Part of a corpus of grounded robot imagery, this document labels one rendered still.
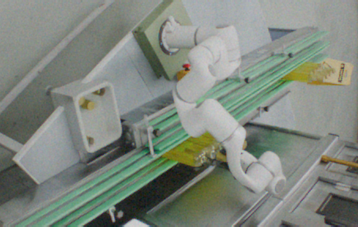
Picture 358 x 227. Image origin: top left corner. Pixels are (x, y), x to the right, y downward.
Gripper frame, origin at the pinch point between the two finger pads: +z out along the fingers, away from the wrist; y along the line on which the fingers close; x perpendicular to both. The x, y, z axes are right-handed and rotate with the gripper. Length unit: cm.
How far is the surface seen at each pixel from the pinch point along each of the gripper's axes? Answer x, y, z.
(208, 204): 13.2, -12.6, -4.9
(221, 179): -0.9, -12.4, 5.2
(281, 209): -5.2, -14.8, -24.3
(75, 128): 46, 20, 25
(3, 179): 75, -15, 82
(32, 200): 70, 5, 14
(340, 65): -299, -60, 151
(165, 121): 13.0, 13.8, 18.2
